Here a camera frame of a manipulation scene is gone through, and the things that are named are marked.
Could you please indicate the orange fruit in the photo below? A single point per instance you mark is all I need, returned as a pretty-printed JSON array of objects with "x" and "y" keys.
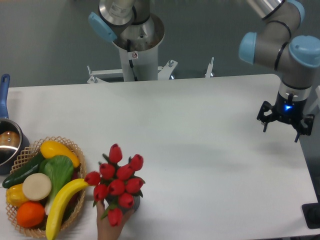
[{"x": 30, "y": 214}]

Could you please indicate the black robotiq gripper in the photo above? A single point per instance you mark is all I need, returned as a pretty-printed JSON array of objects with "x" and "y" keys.
[{"x": 288, "y": 112}]

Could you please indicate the dark green cucumber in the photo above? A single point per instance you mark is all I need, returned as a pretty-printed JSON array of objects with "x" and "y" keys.
[{"x": 29, "y": 168}]

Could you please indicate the red tulip bouquet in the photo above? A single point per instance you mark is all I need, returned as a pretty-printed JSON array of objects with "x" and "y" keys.
[{"x": 115, "y": 180}]

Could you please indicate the blue handled saucepan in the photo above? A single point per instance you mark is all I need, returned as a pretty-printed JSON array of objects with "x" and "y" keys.
[{"x": 12, "y": 138}]

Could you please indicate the yellow banana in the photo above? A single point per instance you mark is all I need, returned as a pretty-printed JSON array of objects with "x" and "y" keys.
[{"x": 61, "y": 200}]

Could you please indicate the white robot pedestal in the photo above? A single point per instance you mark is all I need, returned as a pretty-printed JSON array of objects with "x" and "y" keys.
[{"x": 138, "y": 47}]

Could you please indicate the yellow bell pepper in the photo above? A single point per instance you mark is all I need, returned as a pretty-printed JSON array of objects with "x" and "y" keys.
[{"x": 15, "y": 195}]

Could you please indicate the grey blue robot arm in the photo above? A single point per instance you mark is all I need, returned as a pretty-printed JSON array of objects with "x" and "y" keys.
[{"x": 297, "y": 58}]

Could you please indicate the person's hand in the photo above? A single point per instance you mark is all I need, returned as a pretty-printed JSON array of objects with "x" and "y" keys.
[{"x": 104, "y": 230}]

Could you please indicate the yellow squash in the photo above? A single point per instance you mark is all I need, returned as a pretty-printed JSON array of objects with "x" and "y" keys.
[{"x": 50, "y": 149}]

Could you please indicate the black device at table edge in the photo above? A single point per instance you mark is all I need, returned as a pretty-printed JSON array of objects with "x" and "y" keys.
[{"x": 311, "y": 212}]

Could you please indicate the green bok choy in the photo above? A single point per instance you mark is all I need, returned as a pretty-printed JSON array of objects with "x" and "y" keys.
[{"x": 59, "y": 169}]

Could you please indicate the beige round bun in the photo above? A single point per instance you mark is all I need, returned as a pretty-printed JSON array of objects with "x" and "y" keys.
[{"x": 36, "y": 187}]

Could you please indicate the grey ribbed vase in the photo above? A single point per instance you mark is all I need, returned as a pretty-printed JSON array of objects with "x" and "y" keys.
[{"x": 137, "y": 200}]

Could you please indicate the woven wicker basket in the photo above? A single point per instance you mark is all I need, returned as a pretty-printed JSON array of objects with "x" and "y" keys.
[{"x": 75, "y": 204}]

